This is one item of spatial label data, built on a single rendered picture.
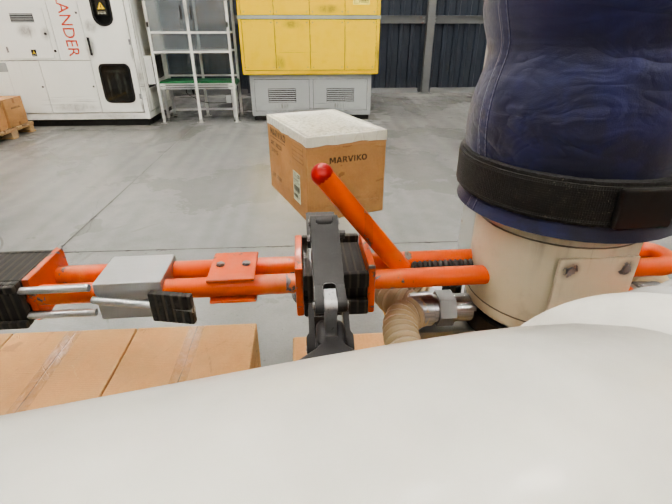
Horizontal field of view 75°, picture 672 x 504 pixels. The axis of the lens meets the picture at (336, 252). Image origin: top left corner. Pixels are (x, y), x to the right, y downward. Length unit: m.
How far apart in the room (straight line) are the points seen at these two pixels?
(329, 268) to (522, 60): 0.24
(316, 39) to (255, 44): 0.96
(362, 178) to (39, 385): 1.47
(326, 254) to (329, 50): 7.33
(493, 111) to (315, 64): 7.25
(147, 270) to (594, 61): 0.45
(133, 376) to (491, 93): 1.24
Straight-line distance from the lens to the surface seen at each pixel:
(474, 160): 0.46
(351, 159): 2.04
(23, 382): 1.57
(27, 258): 0.58
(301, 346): 0.78
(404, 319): 0.49
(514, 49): 0.44
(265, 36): 7.66
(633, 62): 0.42
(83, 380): 1.49
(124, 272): 0.52
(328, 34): 7.64
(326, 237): 0.37
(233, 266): 0.49
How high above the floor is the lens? 1.45
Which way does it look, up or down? 28 degrees down
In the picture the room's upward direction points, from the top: straight up
